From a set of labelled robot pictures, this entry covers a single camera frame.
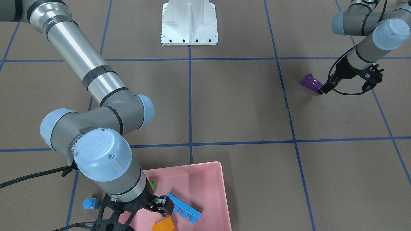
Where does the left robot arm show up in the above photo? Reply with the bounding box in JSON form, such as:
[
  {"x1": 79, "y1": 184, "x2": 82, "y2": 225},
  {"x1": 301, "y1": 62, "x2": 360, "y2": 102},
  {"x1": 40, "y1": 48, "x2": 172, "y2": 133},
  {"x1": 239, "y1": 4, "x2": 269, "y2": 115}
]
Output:
[{"x1": 318, "y1": 0, "x2": 411, "y2": 94}]

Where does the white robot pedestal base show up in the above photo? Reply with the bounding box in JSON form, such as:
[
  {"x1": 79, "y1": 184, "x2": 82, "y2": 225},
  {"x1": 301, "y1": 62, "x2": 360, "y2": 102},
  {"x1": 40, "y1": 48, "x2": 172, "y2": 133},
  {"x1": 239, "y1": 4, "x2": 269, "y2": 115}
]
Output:
[{"x1": 161, "y1": 0, "x2": 219, "y2": 46}]

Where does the orange sloped block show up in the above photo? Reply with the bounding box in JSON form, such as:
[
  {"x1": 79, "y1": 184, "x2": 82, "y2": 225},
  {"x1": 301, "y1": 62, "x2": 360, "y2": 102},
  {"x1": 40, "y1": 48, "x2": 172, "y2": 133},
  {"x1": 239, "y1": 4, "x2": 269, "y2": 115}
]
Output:
[{"x1": 151, "y1": 217, "x2": 176, "y2": 231}]

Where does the purple sloped block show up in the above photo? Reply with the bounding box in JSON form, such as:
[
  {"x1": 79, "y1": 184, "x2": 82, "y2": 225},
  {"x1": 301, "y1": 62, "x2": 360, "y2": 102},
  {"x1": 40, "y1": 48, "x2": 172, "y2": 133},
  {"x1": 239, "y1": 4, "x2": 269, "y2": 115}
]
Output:
[{"x1": 300, "y1": 74, "x2": 323, "y2": 94}]

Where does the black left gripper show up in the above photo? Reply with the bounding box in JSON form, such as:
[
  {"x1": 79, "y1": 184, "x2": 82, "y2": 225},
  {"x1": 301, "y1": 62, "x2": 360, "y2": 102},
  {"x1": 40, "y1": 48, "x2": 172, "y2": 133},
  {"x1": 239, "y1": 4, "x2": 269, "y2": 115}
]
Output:
[{"x1": 318, "y1": 56, "x2": 384, "y2": 95}]

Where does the long blue four-stud block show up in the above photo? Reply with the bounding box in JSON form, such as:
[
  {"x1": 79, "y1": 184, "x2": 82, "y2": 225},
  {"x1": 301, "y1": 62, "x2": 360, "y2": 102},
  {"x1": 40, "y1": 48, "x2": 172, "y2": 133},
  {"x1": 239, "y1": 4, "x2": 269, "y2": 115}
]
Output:
[{"x1": 167, "y1": 193, "x2": 202, "y2": 224}]

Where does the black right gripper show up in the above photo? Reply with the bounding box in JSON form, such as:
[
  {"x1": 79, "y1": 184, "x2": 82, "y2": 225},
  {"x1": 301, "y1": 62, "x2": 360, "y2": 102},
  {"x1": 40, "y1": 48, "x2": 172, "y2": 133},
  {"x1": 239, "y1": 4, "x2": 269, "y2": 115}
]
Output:
[{"x1": 93, "y1": 184, "x2": 175, "y2": 231}]

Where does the small blue single-stud block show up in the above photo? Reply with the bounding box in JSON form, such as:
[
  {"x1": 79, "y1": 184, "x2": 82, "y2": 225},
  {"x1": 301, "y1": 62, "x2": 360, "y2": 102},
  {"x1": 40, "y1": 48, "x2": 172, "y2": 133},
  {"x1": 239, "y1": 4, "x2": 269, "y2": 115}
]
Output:
[{"x1": 83, "y1": 198, "x2": 101, "y2": 210}]

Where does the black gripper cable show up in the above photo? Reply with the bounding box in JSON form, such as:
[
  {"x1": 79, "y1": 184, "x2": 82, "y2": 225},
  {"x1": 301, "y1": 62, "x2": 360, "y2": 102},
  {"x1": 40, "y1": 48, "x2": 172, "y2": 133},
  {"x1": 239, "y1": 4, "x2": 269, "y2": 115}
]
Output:
[{"x1": 327, "y1": 48, "x2": 370, "y2": 96}]

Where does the green two-stud block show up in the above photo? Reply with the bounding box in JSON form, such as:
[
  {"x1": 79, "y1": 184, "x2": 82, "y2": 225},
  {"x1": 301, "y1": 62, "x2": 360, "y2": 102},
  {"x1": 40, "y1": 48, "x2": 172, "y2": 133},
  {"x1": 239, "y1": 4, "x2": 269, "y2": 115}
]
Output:
[{"x1": 148, "y1": 180, "x2": 157, "y2": 193}]

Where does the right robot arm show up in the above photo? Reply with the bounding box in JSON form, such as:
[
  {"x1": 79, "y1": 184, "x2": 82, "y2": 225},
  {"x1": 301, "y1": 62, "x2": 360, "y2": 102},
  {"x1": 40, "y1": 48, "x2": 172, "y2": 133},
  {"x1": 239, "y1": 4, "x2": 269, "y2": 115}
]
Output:
[{"x1": 1, "y1": 0, "x2": 174, "y2": 231}]

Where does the pink plastic box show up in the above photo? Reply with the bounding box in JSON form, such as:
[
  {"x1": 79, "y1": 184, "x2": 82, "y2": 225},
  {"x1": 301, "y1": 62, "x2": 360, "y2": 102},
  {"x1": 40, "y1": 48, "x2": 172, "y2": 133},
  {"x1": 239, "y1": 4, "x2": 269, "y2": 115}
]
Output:
[{"x1": 144, "y1": 161, "x2": 232, "y2": 231}]

